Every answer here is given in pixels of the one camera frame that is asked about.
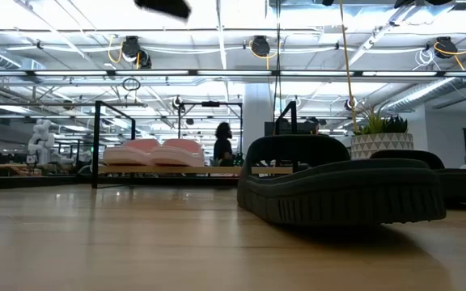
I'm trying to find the black ceiling cable reel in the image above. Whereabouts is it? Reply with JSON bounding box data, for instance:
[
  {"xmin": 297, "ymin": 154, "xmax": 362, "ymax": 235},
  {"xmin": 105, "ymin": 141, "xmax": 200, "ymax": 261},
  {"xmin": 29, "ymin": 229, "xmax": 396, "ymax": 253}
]
[
  {"xmin": 120, "ymin": 35, "xmax": 153, "ymax": 70},
  {"xmin": 434, "ymin": 36, "xmax": 460, "ymax": 60},
  {"xmin": 250, "ymin": 35, "xmax": 272, "ymax": 58}
]

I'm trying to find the white patterned plant pot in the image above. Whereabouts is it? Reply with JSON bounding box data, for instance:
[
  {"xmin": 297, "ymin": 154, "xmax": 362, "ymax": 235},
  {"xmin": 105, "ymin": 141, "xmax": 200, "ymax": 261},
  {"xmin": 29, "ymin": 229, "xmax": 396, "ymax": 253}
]
[{"xmin": 350, "ymin": 133, "xmax": 415, "ymax": 161}]

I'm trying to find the white humanoid robot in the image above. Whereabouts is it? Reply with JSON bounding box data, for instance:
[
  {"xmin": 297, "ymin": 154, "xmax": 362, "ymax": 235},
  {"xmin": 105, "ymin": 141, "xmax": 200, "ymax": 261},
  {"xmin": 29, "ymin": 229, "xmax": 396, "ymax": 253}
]
[{"xmin": 28, "ymin": 119, "xmax": 56, "ymax": 166}]

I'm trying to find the green potted plant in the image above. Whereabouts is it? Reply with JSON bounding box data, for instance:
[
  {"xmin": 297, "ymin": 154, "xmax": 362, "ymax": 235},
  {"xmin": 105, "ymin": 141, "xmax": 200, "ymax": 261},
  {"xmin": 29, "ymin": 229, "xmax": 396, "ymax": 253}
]
[{"xmin": 353, "ymin": 105, "xmax": 409, "ymax": 136}]

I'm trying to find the yellow hanging cable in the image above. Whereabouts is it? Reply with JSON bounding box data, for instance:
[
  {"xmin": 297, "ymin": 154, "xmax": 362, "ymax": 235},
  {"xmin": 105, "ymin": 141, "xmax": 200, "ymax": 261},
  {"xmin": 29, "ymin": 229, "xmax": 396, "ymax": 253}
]
[{"xmin": 338, "ymin": 0, "xmax": 358, "ymax": 133}]

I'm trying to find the black background station frame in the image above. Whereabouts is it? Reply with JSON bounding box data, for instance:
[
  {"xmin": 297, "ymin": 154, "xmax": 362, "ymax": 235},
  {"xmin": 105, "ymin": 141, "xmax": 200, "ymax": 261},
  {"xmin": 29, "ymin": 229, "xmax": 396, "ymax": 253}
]
[{"xmin": 177, "ymin": 100, "xmax": 245, "ymax": 167}]

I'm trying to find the pink slide sandal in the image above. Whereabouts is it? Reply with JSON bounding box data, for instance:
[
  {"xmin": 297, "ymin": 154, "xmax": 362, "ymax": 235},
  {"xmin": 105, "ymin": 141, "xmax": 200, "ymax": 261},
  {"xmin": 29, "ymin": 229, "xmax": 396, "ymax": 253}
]
[
  {"xmin": 151, "ymin": 138, "xmax": 205, "ymax": 167},
  {"xmin": 102, "ymin": 138, "xmax": 161, "ymax": 167}
]

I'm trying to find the wooden shelf with black frame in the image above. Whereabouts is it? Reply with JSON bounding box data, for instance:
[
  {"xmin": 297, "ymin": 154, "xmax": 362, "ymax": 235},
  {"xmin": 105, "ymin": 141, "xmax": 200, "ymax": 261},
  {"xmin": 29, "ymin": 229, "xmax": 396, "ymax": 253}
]
[{"xmin": 91, "ymin": 100, "xmax": 299, "ymax": 190}]

